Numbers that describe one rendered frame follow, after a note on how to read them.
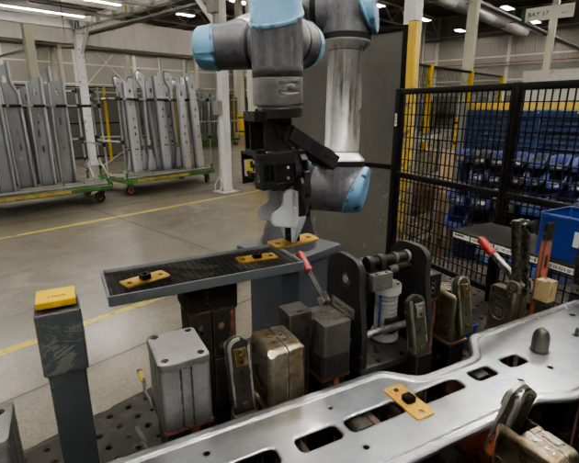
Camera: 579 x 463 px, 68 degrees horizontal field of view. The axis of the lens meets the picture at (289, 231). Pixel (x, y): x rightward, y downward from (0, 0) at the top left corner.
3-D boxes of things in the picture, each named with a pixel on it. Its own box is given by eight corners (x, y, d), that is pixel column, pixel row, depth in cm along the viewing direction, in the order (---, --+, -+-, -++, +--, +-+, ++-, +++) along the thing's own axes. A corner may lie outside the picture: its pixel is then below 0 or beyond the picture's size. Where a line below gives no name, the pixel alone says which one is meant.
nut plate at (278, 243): (277, 249, 69) (277, 242, 69) (266, 242, 72) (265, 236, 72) (320, 240, 73) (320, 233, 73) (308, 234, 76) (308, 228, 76)
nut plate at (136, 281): (128, 288, 75) (127, 282, 75) (118, 283, 78) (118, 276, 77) (171, 276, 81) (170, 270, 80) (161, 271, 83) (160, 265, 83)
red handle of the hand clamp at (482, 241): (519, 286, 100) (476, 236, 109) (513, 291, 101) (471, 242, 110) (531, 283, 102) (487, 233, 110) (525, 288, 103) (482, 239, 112)
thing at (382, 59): (410, 303, 336) (434, 21, 281) (401, 309, 326) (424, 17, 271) (285, 263, 424) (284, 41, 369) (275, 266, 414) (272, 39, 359)
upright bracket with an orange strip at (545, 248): (517, 402, 116) (549, 223, 103) (514, 400, 117) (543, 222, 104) (525, 399, 118) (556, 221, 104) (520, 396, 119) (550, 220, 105)
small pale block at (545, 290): (526, 414, 112) (550, 283, 102) (514, 406, 115) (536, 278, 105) (535, 411, 113) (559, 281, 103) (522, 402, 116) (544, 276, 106)
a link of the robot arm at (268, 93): (286, 78, 69) (315, 76, 62) (287, 108, 70) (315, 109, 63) (243, 78, 65) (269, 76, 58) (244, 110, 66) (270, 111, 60)
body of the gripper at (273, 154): (242, 186, 69) (237, 108, 66) (288, 180, 73) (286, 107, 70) (264, 196, 63) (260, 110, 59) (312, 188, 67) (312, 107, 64)
